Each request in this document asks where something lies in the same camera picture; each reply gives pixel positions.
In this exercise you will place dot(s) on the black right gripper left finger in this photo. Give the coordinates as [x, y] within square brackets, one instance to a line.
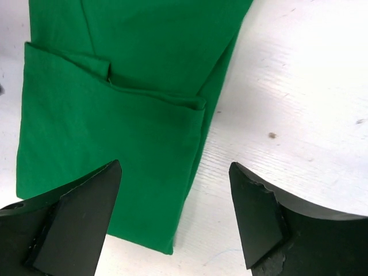
[62, 231]

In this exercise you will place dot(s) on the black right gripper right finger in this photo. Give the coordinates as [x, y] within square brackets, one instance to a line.
[283, 234]

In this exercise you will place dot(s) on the green t shirt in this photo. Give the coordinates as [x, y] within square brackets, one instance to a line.
[133, 81]

